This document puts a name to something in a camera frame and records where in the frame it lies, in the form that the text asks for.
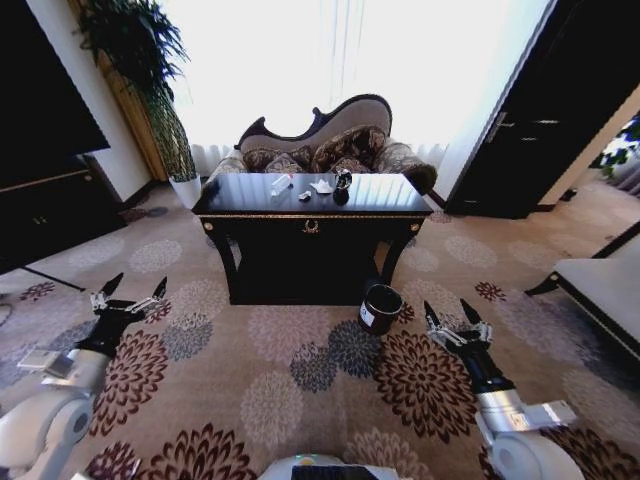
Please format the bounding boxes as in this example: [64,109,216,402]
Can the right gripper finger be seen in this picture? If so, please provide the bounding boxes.
[459,298,495,347]
[423,300,457,350]

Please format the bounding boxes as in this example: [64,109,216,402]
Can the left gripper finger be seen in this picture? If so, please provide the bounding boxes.
[128,275,169,316]
[89,272,125,315]

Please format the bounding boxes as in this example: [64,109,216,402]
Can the dark round trash bin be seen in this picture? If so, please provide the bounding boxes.
[357,282,405,337]

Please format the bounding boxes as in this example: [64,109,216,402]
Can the dark television cabinet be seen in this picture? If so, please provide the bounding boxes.
[0,153,127,277]

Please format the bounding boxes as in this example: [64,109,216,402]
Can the white plant pot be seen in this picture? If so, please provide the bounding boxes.
[168,174,203,211]

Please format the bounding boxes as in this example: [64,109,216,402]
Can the white upholstered bench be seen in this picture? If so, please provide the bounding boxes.
[523,233,640,362]

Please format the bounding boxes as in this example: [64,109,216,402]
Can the black console table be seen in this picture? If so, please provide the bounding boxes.
[191,171,435,307]

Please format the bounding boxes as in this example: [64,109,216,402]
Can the gold patterned curtain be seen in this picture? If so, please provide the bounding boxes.
[95,49,199,183]

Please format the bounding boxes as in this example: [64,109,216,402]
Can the black glass ornament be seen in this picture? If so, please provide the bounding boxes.
[332,168,354,206]

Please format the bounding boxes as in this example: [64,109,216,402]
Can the long brown patterned cushion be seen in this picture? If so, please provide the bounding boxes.
[241,145,314,174]

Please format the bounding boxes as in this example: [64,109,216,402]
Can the large brown patterned cushion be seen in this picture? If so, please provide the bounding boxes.
[311,124,387,167]

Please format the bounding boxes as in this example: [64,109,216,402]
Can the black television screen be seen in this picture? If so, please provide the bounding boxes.
[0,0,112,190]

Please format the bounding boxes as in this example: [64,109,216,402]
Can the dark wooden door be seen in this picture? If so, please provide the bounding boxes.
[443,0,640,221]

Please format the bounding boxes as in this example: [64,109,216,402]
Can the curved patterned sofa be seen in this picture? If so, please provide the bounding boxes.
[206,93,439,197]

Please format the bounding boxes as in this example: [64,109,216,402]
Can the small green leafy plant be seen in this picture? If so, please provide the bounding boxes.
[598,113,640,182]

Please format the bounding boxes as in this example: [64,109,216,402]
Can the tall green potted plant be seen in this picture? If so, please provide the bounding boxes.
[73,0,192,106]

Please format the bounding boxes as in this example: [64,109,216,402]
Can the metal door handle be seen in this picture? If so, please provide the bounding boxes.
[491,111,516,142]

